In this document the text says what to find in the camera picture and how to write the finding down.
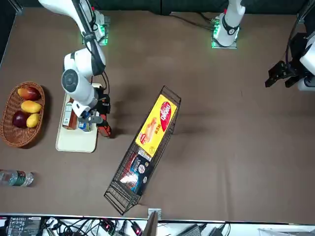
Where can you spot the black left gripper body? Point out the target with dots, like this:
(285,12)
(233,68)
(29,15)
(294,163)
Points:
(294,71)

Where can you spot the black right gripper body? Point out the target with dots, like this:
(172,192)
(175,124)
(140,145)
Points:
(103,99)

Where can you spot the orange black barcode scanner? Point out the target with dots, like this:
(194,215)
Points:
(104,129)

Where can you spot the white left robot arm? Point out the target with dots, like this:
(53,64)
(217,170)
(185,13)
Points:
(231,19)

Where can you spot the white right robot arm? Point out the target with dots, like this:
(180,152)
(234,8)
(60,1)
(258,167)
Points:
(76,83)

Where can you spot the blue Oreo cookie box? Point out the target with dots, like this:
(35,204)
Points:
(85,126)

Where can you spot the cream plastic tray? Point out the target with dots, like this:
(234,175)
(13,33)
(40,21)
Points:
(76,142)

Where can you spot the yellow snack box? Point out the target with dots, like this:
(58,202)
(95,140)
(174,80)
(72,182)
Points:
(157,125)

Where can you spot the long yellow mango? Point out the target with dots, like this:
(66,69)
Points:
(30,106)

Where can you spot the small yellow mango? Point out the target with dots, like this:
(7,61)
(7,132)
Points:
(33,120)

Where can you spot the red yellow mango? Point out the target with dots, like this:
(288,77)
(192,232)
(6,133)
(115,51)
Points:
(29,93)

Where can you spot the blue red biscuit box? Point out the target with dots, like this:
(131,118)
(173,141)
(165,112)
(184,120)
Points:
(135,172)

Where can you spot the brown wicker basket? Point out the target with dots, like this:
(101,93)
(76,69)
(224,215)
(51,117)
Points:
(14,137)

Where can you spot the clear water bottle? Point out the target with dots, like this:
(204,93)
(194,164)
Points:
(17,177)

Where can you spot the black labelled power adapter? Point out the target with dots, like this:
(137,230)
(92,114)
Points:
(23,225)

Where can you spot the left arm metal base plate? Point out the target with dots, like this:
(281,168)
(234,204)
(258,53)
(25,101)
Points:
(233,45)

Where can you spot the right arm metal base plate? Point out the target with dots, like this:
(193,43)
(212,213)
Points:
(107,22)

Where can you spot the metal post bracket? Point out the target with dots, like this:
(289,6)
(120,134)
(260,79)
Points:
(158,212)

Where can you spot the upright mounting post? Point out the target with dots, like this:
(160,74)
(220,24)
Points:
(150,226)

